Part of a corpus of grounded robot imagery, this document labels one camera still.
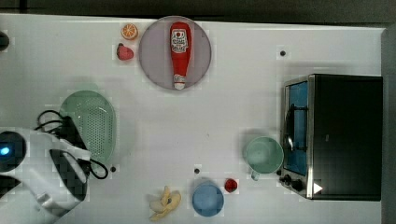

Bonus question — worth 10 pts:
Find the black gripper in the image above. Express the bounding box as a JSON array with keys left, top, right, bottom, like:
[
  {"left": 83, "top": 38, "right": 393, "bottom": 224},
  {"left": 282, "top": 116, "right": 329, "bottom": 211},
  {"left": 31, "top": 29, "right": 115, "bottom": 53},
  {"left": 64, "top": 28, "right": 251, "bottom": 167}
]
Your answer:
[{"left": 55, "top": 116, "right": 87, "bottom": 150}]

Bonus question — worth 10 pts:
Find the green oval strainer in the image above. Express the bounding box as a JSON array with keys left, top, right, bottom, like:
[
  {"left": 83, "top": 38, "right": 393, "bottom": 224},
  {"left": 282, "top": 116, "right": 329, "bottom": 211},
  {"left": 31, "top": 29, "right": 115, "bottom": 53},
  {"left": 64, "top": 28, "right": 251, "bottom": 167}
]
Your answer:
[{"left": 60, "top": 91, "right": 116, "bottom": 163}]

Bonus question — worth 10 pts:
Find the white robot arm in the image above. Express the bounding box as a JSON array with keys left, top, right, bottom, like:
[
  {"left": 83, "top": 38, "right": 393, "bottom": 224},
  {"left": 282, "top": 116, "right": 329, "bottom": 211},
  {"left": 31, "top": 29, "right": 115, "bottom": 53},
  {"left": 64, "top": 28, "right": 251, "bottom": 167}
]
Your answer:
[{"left": 0, "top": 118, "right": 91, "bottom": 217}]

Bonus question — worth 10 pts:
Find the red strawberry toy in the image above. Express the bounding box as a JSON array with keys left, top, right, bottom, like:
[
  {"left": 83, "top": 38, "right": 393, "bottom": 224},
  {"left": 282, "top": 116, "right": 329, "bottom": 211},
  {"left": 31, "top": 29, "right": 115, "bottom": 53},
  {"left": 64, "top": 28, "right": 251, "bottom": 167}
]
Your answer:
[{"left": 117, "top": 43, "right": 134, "bottom": 61}]

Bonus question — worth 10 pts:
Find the grey round plate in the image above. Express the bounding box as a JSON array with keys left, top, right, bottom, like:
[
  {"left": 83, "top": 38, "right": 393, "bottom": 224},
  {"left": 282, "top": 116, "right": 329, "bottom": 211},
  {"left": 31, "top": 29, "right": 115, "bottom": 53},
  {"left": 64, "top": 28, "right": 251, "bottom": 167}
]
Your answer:
[{"left": 138, "top": 16, "right": 212, "bottom": 91}]

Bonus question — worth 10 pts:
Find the orange slice toy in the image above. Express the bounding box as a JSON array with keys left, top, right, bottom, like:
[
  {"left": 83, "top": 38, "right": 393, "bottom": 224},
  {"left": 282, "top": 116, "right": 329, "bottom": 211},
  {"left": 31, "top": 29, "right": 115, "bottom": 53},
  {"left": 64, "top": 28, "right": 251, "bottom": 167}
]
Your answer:
[{"left": 120, "top": 23, "right": 138, "bottom": 40}]

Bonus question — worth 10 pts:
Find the peeled banana toy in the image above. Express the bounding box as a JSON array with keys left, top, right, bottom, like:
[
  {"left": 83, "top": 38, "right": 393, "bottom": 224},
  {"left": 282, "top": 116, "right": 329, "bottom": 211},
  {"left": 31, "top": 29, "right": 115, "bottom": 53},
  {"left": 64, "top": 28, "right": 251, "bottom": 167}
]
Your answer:
[{"left": 149, "top": 186, "right": 181, "bottom": 221}]

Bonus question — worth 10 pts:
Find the red ketchup bottle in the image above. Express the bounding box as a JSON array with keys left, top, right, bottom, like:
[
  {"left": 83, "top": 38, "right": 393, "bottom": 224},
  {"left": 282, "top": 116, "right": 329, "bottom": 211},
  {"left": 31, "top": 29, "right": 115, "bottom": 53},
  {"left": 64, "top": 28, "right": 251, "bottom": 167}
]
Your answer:
[{"left": 170, "top": 21, "right": 191, "bottom": 91}]

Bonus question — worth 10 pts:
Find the blue bowl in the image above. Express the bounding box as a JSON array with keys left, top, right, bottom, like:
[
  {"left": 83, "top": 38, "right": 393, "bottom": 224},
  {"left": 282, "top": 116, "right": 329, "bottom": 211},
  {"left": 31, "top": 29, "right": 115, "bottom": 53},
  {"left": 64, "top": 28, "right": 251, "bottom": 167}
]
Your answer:
[{"left": 191, "top": 181, "right": 225, "bottom": 217}]

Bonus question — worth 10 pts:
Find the small red fruit toy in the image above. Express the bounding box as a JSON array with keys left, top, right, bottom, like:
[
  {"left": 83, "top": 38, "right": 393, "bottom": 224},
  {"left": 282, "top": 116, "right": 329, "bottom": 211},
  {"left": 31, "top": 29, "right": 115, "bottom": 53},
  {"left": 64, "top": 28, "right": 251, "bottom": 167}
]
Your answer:
[{"left": 224, "top": 178, "right": 238, "bottom": 193}]

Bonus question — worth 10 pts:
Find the green mug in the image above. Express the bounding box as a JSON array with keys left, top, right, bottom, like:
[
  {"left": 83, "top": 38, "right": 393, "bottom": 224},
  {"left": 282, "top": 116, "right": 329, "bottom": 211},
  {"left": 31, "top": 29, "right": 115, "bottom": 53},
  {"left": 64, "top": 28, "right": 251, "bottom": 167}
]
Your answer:
[{"left": 245, "top": 136, "right": 284, "bottom": 181}]

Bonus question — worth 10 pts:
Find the black toaster oven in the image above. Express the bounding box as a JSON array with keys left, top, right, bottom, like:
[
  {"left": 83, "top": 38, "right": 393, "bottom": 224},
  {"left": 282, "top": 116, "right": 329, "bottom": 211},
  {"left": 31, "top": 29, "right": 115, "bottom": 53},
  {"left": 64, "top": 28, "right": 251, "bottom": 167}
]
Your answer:
[{"left": 276, "top": 74, "right": 383, "bottom": 202}]

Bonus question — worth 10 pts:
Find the black cylinder post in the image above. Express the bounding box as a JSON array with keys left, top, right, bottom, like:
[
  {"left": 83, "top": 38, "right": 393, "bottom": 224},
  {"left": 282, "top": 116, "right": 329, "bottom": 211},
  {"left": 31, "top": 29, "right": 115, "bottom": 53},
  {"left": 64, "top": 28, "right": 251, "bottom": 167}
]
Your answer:
[{"left": 0, "top": 32, "right": 9, "bottom": 51}]

